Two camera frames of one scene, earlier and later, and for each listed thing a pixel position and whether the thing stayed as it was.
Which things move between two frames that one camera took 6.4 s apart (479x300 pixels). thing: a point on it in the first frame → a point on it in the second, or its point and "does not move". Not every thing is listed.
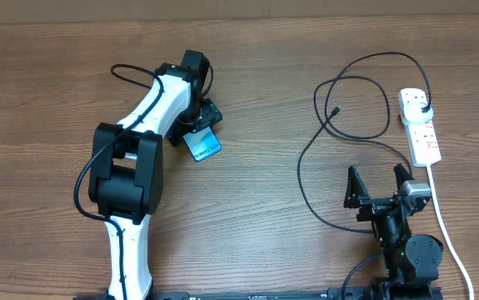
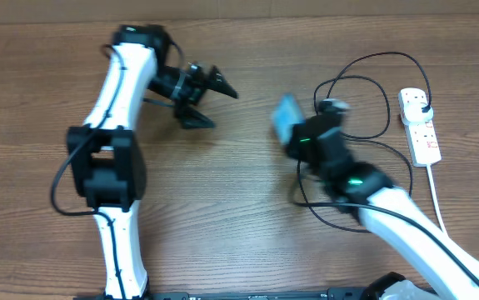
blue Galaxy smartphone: (202, 143) → (286, 113)
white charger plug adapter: (412, 113) does not move
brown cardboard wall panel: (8, 12) does not move
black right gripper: (355, 197) → (293, 147)
